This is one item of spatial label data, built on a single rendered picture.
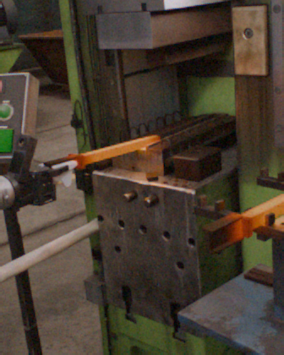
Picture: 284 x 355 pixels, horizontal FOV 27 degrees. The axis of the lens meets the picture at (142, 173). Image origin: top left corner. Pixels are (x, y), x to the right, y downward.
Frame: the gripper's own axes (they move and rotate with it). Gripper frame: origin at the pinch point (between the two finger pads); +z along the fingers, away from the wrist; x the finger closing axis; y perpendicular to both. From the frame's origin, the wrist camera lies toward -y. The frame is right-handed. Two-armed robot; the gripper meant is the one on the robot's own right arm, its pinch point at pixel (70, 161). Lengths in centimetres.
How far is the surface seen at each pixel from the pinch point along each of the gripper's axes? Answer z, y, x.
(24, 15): 577, -35, -740
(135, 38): 26.0, -27.8, 2.0
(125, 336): 25, 66, -11
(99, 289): 38, 62, -35
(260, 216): -6, 3, 57
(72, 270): 95, 98, -117
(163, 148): 28.9, 2.7, 6.7
